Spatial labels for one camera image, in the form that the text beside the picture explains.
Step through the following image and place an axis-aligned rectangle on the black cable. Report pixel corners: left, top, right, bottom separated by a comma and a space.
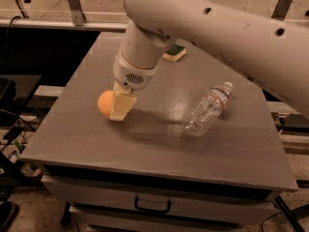
3, 15, 23, 70

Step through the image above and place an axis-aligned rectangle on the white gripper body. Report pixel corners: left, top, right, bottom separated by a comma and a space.
113, 52, 156, 90

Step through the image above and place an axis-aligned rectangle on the green yellow sponge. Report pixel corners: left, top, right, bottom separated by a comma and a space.
162, 43, 186, 62

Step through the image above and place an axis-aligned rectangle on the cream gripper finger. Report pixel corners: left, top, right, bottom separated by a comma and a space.
109, 92, 137, 121
113, 81, 131, 94

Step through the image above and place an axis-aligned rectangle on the grey drawer cabinet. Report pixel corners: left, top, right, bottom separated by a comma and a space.
22, 33, 297, 232

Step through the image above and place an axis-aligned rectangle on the orange ball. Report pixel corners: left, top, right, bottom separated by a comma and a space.
98, 90, 114, 117

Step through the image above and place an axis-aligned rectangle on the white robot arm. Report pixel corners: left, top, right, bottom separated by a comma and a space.
113, 0, 309, 118

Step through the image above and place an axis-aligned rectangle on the clear plastic water bottle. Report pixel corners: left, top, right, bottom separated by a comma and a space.
183, 82, 234, 137

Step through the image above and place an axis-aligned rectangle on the black side table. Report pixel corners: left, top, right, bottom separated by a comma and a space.
0, 74, 42, 127

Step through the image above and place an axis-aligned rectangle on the metal railing frame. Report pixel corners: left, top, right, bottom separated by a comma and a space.
1, 0, 294, 37

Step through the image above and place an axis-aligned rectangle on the black drawer handle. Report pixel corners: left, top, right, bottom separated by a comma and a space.
133, 196, 172, 215

